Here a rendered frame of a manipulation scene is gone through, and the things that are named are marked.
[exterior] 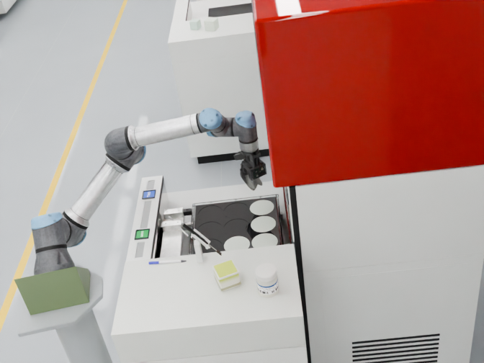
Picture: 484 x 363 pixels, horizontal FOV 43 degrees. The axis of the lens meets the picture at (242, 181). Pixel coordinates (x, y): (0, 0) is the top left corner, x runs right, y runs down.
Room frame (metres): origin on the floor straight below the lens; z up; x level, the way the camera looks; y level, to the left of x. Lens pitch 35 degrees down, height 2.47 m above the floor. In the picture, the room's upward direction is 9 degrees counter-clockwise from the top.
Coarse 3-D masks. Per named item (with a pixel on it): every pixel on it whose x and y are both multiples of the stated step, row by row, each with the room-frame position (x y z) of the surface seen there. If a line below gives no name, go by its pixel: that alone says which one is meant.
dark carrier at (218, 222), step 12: (216, 204) 2.09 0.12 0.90; (228, 204) 2.08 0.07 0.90; (240, 204) 2.07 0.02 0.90; (276, 204) 2.03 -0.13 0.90; (204, 216) 2.02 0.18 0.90; (216, 216) 2.01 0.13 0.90; (228, 216) 2.00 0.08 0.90; (240, 216) 1.99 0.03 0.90; (252, 216) 1.98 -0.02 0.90; (276, 216) 1.95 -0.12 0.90; (204, 228) 1.95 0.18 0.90; (216, 228) 1.93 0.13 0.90; (228, 228) 1.92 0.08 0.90; (240, 228) 1.91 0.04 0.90; (276, 228) 1.88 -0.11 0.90; (216, 240) 1.86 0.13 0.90; (192, 252) 1.81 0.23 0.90; (204, 252) 1.80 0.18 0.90
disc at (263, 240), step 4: (256, 236) 1.85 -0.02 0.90; (260, 236) 1.84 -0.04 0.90; (264, 236) 1.84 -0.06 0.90; (268, 236) 1.84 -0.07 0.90; (272, 236) 1.83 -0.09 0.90; (252, 240) 1.83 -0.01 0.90; (256, 240) 1.83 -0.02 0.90; (260, 240) 1.82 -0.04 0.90; (264, 240) 1.82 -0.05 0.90; (268, 240) 1.82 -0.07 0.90; (272, 240) 1.81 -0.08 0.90; (276, 240) 1.81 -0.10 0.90; (252, 244) 1.80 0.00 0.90; (256, 244) 1.80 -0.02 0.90; (260, 244) 1.80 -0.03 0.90; (264, 244) 1.79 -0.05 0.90; (268, 244) 1.79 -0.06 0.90; (272, 244) 1.79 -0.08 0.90; (276, 244) 1.78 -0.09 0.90
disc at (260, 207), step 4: (260, 200) 2.07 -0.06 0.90; (264, 200) 2.07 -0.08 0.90; (252, 204) 2.06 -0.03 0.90; (256, 204) 2.05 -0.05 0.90; (260, 204) 2.05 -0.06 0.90; (264, 204) 2.04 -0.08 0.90; (268, 204) 2.04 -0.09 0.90; (272, 204) 2.04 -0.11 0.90; (252, 208) 2.03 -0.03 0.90; (256, 208) 2.02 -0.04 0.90; (260, 208) 2.02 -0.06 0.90; (264, 208) 2.02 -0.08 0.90; (268, 208) 2.01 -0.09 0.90; (272, 208) 2.01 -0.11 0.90; (252, 212) 2.00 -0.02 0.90; (256, 212) 2.00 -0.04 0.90; (260, 212) 1.99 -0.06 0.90; (264, 212) 1.99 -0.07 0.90; (268, 212) 1.98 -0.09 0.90
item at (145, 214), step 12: (144, 180) 2.26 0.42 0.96; (156, 180) 2.25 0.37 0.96; (156, 192) 2.16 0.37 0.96; (144, 204) 2.09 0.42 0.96; (156, 204) 2.08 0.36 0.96; (144, 216) 2.01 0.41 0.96; (156, 216) 1.99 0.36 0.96; (132, 228) 1.94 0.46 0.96; (144, 228) 1.93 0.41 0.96; (132, 240) 1.87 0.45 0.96; (144, 240) 1.85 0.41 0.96; (132, 252) 1.79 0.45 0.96; (144, 252) 1.78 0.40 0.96
